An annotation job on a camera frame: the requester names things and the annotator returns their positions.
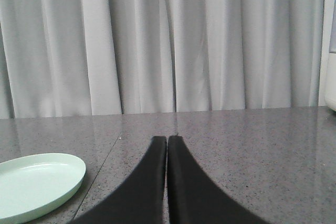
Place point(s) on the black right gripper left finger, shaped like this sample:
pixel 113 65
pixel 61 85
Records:
pixel 139 199

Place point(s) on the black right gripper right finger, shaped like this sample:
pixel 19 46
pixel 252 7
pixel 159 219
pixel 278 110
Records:
pixel 193 197

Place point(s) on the mint green round plate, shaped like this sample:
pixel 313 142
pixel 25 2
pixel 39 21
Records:
pixel 34 185

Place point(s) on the white pleated curtain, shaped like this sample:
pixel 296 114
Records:
pixel 98 57

